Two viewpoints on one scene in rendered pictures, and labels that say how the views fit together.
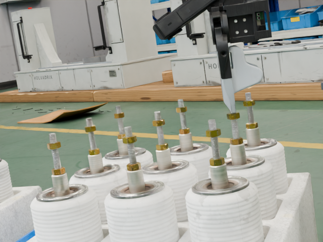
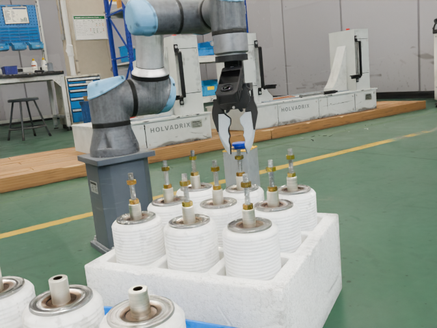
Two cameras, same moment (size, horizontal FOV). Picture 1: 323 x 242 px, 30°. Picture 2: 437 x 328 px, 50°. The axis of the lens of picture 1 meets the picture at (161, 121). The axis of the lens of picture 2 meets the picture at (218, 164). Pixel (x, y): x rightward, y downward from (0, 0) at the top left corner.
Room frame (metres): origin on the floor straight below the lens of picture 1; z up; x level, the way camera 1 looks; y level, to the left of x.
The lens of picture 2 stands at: (0.80, 0.92, 0.50)
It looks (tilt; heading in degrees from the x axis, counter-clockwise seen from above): 10 degrees down; 277
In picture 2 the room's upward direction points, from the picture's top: 6 degrees counter-clockwise
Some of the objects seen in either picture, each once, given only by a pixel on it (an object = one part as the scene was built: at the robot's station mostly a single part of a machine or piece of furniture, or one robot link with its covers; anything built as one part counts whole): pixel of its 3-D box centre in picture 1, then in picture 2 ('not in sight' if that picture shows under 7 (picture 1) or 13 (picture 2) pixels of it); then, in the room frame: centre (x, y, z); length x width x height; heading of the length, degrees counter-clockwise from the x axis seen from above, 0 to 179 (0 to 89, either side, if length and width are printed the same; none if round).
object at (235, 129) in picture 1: (235, 129); (239, 166); (0.88, -0.11, 0.30); 0.01 x 0.01 x 0.08
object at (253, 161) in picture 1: (239, 163); (242, 189); (0.88, -0.11, 0.25); 0.08 x 0.08 x 0.01
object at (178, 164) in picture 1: (165, 167); (218, 203); (0.92, 0.00, 0.25); 0.08 x 0.08 x 0.01
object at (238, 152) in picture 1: (238, 154); (241, 183); (0.88, -0.11, 0.26); 0.02 x 0.02 x 0.03
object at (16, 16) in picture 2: not in sight; (15, 14); (4.00, -5.20, 1.54); 0.32 x 0.02 x 0.25; 40
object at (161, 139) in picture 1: (160, 135); (216, 178); (0.92, 0.00, 0.30); 0.01 x 0.01 x 0.08
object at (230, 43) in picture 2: not in sight; (229, 45); (0.88, -0.12, 0.56); 0.08 x 0.08 x 0.05
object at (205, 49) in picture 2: not in sight; (197, 49); (1.74, -5.73, 0.90); 0.50 x 0.38 x 0.21; 129
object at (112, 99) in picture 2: not in sight; (110, 99); (1.28, -0.49, 0.47); 0.13 x 0.12 x 0.14; 35
